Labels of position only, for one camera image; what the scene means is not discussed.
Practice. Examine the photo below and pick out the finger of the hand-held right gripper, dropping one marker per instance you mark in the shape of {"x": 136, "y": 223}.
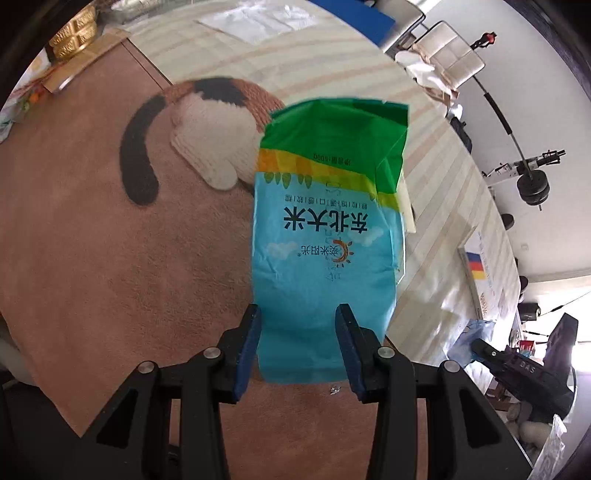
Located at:
{"x": 485, "y": 351}

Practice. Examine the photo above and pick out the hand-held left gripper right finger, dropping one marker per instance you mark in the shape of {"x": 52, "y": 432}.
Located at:
{"x": 349, "y": 353}

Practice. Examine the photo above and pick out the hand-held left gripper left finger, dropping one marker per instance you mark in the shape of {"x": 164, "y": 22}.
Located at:
{"x": 247, "y": 353}

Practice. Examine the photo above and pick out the blue green rice bag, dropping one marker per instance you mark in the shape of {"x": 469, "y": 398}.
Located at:
{"x": 323, "y": 240}

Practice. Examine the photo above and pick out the crumpled blue plastic wrapper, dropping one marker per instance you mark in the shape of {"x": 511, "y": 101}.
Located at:
{"x": 471, "y": 337}

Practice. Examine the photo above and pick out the small foil scrap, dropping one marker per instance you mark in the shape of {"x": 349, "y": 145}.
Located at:
{"x": 333, "y": 390}

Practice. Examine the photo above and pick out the white box with flag print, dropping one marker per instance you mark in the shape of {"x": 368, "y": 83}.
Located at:
{"x": 482, "y": 277}

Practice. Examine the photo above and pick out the cat print table cloth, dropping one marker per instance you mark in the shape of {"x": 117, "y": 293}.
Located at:
{"x": 138, "y": 230}

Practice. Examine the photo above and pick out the barbell with black plates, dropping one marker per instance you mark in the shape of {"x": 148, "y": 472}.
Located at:
{"x": 531, "y": 182}

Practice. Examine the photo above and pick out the white barbell rack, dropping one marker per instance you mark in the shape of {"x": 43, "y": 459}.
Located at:
{"x": 521, "y": 164}

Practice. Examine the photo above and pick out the beige cloth on chair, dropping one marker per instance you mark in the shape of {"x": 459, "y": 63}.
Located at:
{"x": 427, "y": 76}

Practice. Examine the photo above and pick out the white padded chair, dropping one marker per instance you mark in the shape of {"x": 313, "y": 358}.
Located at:
{"x": 455, "y": 57}

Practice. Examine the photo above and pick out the red black exercise pole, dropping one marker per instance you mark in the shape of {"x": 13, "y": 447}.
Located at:
{"x": 487, "y": 39}

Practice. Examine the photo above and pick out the clear plastic sheet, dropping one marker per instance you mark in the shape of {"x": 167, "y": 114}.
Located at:
{"x": 259, "y": 21}

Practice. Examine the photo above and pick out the brown cardboard envelope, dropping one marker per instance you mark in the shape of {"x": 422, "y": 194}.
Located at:
{"x": 85, "y": 59}

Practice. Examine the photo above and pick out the blue chair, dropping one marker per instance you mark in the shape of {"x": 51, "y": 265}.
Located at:
{"x": 369, "y": 11}

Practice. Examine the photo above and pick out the gold embossed bottle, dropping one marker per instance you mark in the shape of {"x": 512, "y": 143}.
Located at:
{"x": 74, "y": 37}

